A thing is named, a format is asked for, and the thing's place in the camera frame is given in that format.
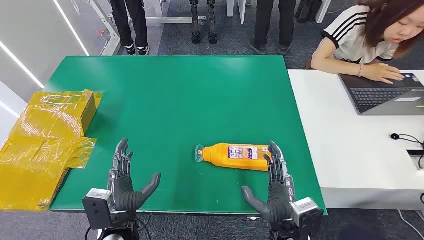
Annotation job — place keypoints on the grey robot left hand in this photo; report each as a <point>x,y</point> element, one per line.
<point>123,195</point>

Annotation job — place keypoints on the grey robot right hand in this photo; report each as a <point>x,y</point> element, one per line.
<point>278,198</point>

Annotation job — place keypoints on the orange detergent bottle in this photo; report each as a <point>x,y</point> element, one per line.
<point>218,157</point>

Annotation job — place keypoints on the yellow taped cardboard box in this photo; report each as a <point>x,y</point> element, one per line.
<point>39,149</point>

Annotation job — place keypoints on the dark grey laptop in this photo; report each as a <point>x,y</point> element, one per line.
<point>381,96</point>

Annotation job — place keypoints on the black flat device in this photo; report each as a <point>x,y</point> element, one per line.
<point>416,152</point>

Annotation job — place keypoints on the person's hand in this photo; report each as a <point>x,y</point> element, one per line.
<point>381,73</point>

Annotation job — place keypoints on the standing person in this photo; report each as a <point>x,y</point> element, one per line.
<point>129,23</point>
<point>273,23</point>

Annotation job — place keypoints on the seated person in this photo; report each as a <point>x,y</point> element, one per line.
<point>354,36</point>

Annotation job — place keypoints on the black robot leg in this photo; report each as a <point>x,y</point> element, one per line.
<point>196,23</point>
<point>212,23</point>

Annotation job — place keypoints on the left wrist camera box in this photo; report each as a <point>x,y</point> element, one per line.
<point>96,208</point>

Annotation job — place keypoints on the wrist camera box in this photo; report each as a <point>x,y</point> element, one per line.
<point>306,212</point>
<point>96,208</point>

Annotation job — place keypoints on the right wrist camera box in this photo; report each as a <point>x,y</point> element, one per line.
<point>306,212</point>

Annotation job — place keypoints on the white desk frame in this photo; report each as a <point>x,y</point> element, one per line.
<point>109,33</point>

